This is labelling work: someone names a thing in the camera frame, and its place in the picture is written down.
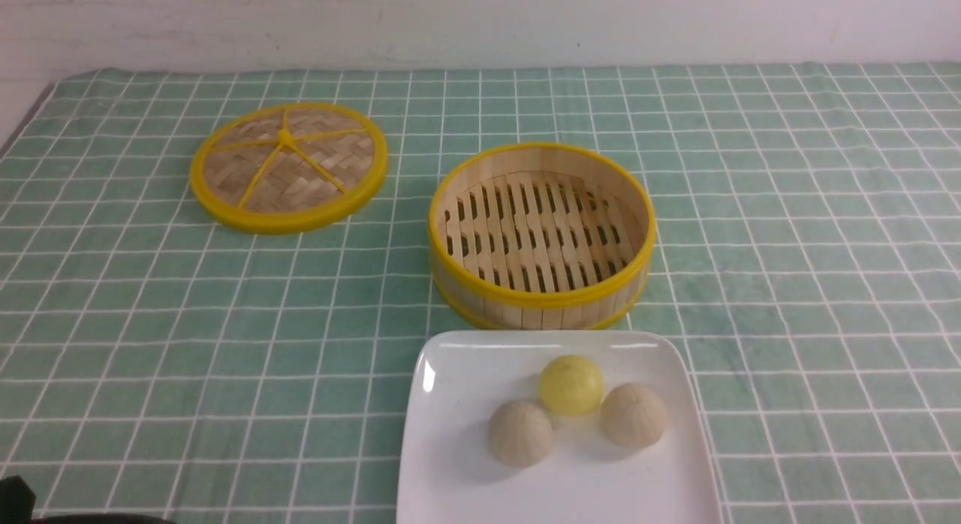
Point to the right beige steamed bun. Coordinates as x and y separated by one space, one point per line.
633 417

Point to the yellow bamboo steamer basket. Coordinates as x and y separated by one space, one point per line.
540 236

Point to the yellow steamed bun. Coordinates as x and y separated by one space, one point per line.
571 386

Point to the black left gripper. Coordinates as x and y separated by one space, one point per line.
18 504

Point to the beige steamed bun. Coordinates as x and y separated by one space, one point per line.
633 417
520 434

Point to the yellow bamboo steamer lid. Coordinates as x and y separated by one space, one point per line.
289 169

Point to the white square plate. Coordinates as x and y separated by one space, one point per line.
448 475

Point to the left beige steamed bun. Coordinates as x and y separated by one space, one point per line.
520 434

